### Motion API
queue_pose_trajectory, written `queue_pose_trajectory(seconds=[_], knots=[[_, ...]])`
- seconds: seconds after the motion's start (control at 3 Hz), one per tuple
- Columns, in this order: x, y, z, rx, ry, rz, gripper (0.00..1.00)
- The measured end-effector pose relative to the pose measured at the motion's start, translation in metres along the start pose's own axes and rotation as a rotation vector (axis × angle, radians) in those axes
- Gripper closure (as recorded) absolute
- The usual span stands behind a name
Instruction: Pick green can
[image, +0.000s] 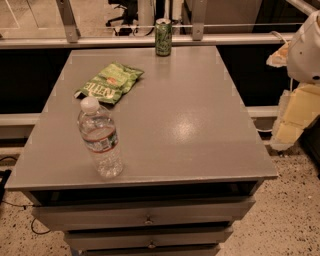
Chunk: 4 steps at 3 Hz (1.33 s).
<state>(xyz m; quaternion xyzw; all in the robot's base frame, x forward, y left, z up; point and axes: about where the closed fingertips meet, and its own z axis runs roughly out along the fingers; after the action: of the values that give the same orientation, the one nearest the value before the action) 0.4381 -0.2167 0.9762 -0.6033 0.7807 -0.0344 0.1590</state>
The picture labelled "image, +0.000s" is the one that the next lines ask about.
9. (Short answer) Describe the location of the clear plastic water bottle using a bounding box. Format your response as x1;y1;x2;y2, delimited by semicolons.
77;96;123;178

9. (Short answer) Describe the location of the green soda can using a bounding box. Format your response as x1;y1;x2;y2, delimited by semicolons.
155;18;172;56

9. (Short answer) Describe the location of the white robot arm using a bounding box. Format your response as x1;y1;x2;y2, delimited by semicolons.
266;10;320;151

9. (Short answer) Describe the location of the black floor cable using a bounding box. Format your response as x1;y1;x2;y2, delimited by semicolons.
0;155;51;236

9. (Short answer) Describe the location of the black office chair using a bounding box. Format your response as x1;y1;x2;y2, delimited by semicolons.
105;0;138;36

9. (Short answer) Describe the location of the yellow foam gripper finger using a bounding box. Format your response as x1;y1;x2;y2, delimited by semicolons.
270;83;320;151
266;42;289;68

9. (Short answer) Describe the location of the green chip bag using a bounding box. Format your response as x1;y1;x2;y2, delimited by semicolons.
74;62;144;105

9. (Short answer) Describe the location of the grey drawer cabinet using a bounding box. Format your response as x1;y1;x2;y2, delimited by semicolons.
7;46;277;256

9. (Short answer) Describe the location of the grey metal railing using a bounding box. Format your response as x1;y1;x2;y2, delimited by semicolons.
0;0;320;50

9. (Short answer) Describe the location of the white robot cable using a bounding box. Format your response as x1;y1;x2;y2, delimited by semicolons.
270;30;288;44

